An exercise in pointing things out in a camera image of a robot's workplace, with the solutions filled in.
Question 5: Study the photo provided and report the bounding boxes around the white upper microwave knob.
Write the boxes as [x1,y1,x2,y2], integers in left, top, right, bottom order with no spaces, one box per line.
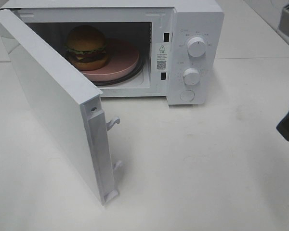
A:
[186,36,207,57]

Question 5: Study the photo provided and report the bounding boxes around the white microwave oven body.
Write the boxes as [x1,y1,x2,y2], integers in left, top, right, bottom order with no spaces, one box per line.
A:
[0,0,224,104]

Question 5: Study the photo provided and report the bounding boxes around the white round door button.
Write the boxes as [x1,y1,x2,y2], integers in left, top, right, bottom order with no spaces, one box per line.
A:
[180,90,195,102]

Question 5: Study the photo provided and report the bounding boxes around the toy hamburger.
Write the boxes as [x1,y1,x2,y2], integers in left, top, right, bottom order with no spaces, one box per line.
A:
[65,25,108,71]

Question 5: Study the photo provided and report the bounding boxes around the white lower microwave knob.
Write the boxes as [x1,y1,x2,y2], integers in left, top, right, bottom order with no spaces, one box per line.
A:
[183,68,201,86]

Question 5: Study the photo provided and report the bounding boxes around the glass microwave turntable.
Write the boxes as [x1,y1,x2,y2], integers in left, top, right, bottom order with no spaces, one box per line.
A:
[91,56,145,87]

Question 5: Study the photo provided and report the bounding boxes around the white microwave knob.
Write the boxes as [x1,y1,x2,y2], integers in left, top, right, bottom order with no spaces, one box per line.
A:
[183,68,201,86]
[186,36,207,57]

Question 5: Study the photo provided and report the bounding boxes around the white warning label sticker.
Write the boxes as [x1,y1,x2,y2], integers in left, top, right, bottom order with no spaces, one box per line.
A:
[154,42,170,72]

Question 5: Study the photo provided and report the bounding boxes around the pink round plate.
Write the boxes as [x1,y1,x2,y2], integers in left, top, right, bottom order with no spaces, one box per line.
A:
[82,38,140,82]

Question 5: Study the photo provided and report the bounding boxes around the white microwave door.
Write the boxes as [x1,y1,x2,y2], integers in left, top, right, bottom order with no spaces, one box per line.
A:
[0,10,120,205]

